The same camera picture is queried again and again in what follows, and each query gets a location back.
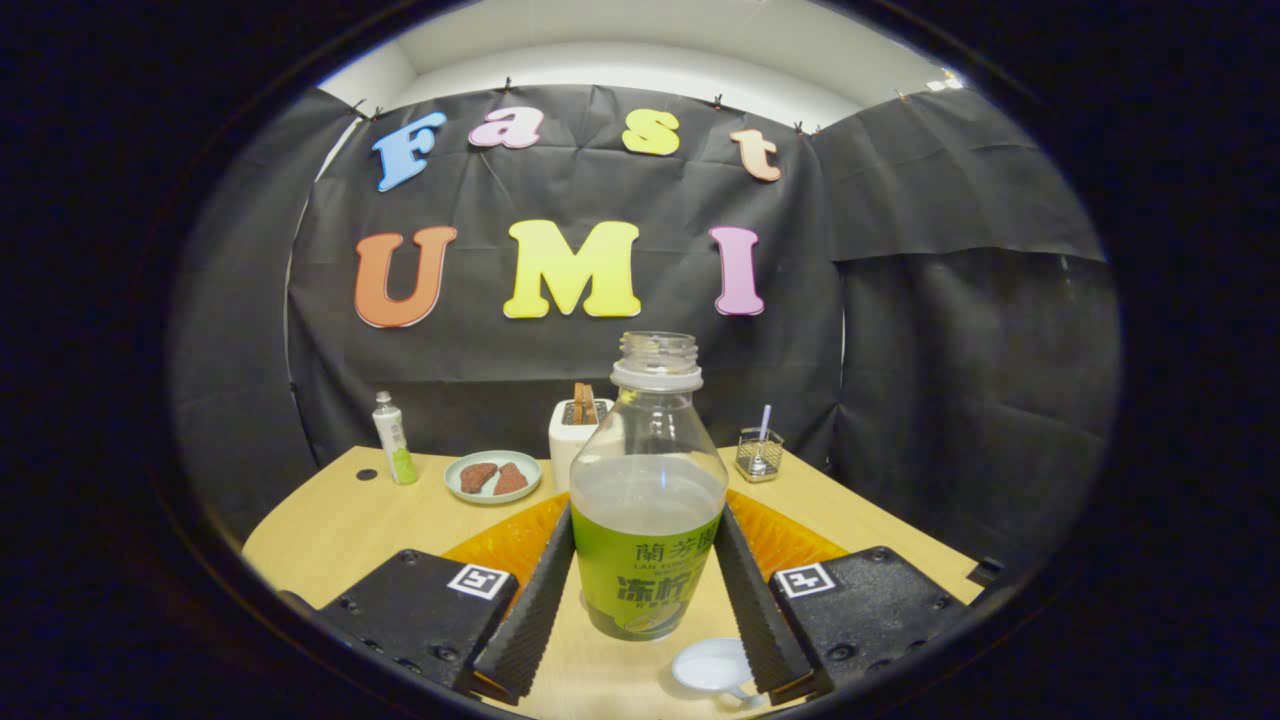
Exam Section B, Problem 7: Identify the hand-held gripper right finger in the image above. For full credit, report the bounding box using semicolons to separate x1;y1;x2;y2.
712;488;976;706

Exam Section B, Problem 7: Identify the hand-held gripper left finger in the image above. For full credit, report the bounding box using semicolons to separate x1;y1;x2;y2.
318;492;578;706

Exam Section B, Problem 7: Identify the white cup with handle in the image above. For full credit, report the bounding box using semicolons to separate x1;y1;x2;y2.
671;637;766;709

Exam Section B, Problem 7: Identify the clear juice bottle green label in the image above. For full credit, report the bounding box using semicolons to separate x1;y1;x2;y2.
569;331;728;643

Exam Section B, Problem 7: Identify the slim white green bottle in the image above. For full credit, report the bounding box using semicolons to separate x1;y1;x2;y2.
372;391;420;487

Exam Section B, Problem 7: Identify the pale green plate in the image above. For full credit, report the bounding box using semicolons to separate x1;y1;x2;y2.
443;450;543;506

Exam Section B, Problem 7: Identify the white toaster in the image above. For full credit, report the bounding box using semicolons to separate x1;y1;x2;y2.
548;398;616;493

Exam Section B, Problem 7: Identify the wooden table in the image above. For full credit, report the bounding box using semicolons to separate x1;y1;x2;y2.
240;445;986;720

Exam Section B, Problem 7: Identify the wire mesh holder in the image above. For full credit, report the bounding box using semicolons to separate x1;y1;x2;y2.
735;427;785;484

